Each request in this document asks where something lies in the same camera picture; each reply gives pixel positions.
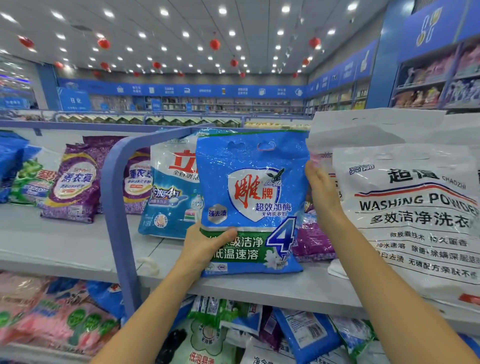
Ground white blue-trim detergent bag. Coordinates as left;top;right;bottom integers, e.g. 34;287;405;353
195;129;310;278

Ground blue white detergent bag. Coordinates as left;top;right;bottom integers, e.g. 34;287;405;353
137;138;205;240

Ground purple Eichimoo lavender bag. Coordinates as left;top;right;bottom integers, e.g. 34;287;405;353
292;213;337;263

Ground blue back wall sign band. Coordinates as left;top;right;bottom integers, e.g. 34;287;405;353
58;77;308;99

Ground blue icon header signs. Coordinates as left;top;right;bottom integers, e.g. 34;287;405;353
397;0;480;63

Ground blue side wall sign band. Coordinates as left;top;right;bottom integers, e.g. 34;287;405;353
305;39;378;97

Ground group of ceiling spotlights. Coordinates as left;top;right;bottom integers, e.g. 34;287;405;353
0;1;359;74

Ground panda pale green bag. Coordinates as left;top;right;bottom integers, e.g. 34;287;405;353
170;318;237;364

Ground person's right hand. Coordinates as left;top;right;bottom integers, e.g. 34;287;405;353
304;160;346;226

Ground small blue hanging sign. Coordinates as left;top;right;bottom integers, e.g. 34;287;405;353
0;96;31;110

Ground grey blue-framed shelf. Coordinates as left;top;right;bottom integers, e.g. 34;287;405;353
0;119;480;364

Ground row of pink packets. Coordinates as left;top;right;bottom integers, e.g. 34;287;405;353
403;44;480;87

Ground narrow blue wall column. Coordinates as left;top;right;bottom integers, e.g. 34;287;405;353
35;63;61;112

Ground plain white detergent bag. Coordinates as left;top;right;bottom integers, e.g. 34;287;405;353
305;107;480;151

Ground row of house-shaped cartons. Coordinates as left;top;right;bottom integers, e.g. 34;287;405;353
56;114;241;127

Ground person's left forearm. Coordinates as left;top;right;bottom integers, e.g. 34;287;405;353
89;262;203;364

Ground person's right forearm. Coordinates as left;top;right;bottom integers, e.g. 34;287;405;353
318;209;480;364

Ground blue hanging aisle sign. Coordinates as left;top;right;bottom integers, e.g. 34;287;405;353
57;86;92;112

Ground group of red lanterns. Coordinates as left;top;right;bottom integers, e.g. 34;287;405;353
17;35;323;80

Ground person's left hand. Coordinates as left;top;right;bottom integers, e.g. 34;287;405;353
178;221;239;280

